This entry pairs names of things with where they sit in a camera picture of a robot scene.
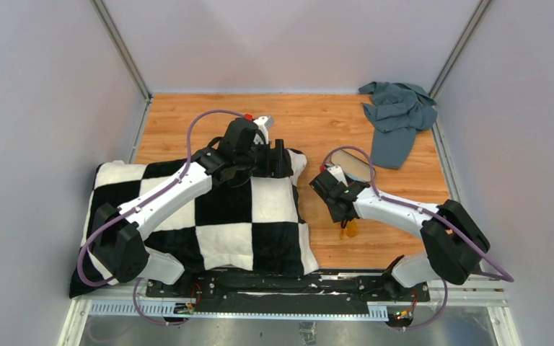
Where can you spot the orange sunglasses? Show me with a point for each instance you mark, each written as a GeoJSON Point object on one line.
{"type": "Point", "coordinates": [348, 229]}

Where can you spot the black glasses case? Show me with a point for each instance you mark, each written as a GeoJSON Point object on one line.
{"type": "Point", "coordinates": [352, 166]}

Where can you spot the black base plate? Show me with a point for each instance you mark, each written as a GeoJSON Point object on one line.
{"type": "Point", "coordinates": [327, 291]}

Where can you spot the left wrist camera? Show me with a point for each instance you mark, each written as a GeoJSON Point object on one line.
{"type": "Point", "coordinates": [264, 123]}

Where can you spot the black white checkered pillow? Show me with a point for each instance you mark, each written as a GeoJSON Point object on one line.
{"type": "Point", "coordinates": [255, 226]}

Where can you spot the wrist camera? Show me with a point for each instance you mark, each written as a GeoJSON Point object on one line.
{"type": "Point", "coordinates": [264, 123]}
{"type": "Point", "coordinates": [337, 172]}

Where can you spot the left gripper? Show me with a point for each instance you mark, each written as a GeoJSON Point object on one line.
{"type": "Point", "coordinates": [279, 166]}

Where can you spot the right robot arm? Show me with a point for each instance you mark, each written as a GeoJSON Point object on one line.
{"type": "Point", "coordinates": [453, 242]}

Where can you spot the grey-blue crumpled cloth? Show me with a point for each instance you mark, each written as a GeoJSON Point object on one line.
{"type": "Point", "coordinates": [398, 112]}

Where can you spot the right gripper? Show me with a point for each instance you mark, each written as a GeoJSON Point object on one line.
{"type": "Point", "coordinates": [336, 218]}

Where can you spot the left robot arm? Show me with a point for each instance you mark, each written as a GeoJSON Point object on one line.
{"type": "Point", "coordinates": [115, 250]}

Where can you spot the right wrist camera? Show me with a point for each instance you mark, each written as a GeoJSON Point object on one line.
{"type": "Point", "coordinates": [337, 172]}

